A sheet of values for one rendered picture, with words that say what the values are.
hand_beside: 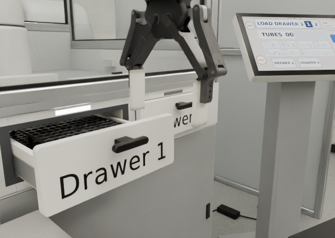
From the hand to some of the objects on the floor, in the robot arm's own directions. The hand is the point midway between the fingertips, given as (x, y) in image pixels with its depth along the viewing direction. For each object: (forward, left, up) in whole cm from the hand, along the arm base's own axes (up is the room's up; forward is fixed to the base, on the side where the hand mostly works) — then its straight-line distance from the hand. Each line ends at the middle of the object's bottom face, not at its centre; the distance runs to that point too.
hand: (165, 110), depth 47 cm
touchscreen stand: (+47, -81, -97) cm, 135 cm away
